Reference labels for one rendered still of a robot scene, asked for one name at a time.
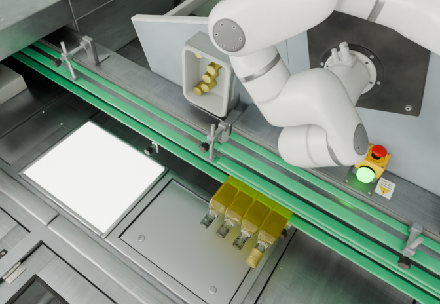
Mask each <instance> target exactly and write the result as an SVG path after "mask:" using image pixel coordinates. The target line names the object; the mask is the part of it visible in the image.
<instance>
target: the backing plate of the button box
mask: <svg viewBox="0 0 440 304"><path fill-rule="evenodd" d="M353 167H354V165H352V166H351V167H350V169H349V171H348V173H347V175H346V177H345V179H344V181H343V183H345V184H346V185H349V186H350V187H352V188H354V189H356V190H358V191H360V192H361V193H363V194H365V195H367V196H369V197H372V195H373V193H374V190H375V188H376V185H377V183H378V181H379V179H380V177H379V178H378V179H377V181H376V182H375V183H371V182H368V183H365V182H362V181H360V180H359V179H358V177H357V175H356V174H354V173H353V172H352V169H353Z"/></svg>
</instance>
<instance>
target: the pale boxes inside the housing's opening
mask: <svg viewBox="0 0 440 304"><path fill-rule="evenodd" d="M26 88H27V85H26V83H25V81H24V79H23V77H22V76H21V75H20V74H18V73H17V72H15V71H13V70H12V69H10V68H9V67H7V66H5V65H4V64H2V63H1V62H0V105H1V104H2V103H4V102H6V101H7V100H9V99H11V98H12V97H13V96H15V95H17V94H18V93H20V92H21V91H23V90H25V89H26Z"/></svg>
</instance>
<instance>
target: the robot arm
mask: <svg viewBox="0 0 440 304"><path fill-rule="evenodd" d="M334 10H336V11H340V12H343V13H346V14H350V15H352V16H357V17H359V18H363V19H366V20H368V21H372V22H375V23H377V24H382V25H384V26H387V27H389V28H392V29H394V30H396V31H397V32H398V33H400V34H401V35H403V36H404V37H406V38H408V39H410V40H411V41H414V42H415V43H418V44H419V45H421V46H423V47H424V48H426V49H428V50H430V51H432V52H434V53H436V54H438V55H440V0H220V2H218V4H216V6H214V8H213V9H212V10H211V12H210V15H209V17H208V25H207V27H208V34H209V36H210V39H211V41H212V43H213V44H214V45H215V46H216V48H218V49H219V50H220V51H221V52H223V53H224V54H227V55H229V58H230V62H231V64H232V67H233V69H234V72H235V74H236V75H237V77H238V78H239V80H240V81H241V82H242V84H243V85H244V87H245V88H246V90H247V91H248V93H249V95H250V96H251V97H252V99H253V101H254V102H255V104H256V106H257V107H258V108H259V110H260V112H261V113H262V114H263V116H264V117H265V119H266V120H267V121H268V122H269V123H270V124H271V125H273V126H278V127H284V129H283V130H282V132H281V134H280V137H279V139H278V150H279V153H280V155H281V157H282V159H283V160H284V161H285V162H287V163H288V164H290V165H292V166H297V167H303V168H313V167H326V166H352V165H355V164H358V163H360V162H361V161H362V160H363V159H364V158H365V157H366V156H367V153H368V150H369V139H368V135H367V132H366V129H365V127H364V125H363V123H362V121H361V119H360V117H359V115H358V113H357V111H356V109H355V107H354V106H355V104H356V103H357V101H358V99H359V97H360V95H361V94H363V93H366V92H367V91H369V90H370V89H371V88H372V87H373V85H374V83H375V81H376V68H375V66H374V64H373V63H372V61H371V60H370V59H369V58H368V57H366V56H365V55H364V54H362V53H360V52H357V51H353V50H349V47H348V43H347V42H342V43H341V44H340V45H339V47H340V51H338V52H337V49H336V48H333V49H332V50H331V52H332V55H331V56H330V57H329V58H328V60H327V61H326V63H325V66H324V68H314V69H308V70H306V71H301V72H298V73H293V74H291V73H290V72H289V70H288V68H287V66H286V65H285V63H284V61H283V60H282V57H281V56H280V54H279V52H278V51H277V49H276V47H275V44H276V43H279V42H281V41H284V40H286V39H288V38H291V37H293V36H296V35H298V34H300V33H302V32H304V31H306V30H308V29H310V28H313V27H314V26H316V25H318V24H319V23H321V22H322V21H324V20H325V19H326V18H327V17H328V16H329V15H330V14H331V13H332V12H333V11H334Z"/></svg>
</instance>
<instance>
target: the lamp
mask: <svg viewBox="0 0 440 304"><path fill-rule="evenodd" d="M374 176H375V171H374V170H373V169H372V168H371V167H369V166H360V167H359V169H358V171H357V178H358V179H359V180H360V181H362V182H365V183H368V182H370V181H372V180H373V178H374Z"/></svg>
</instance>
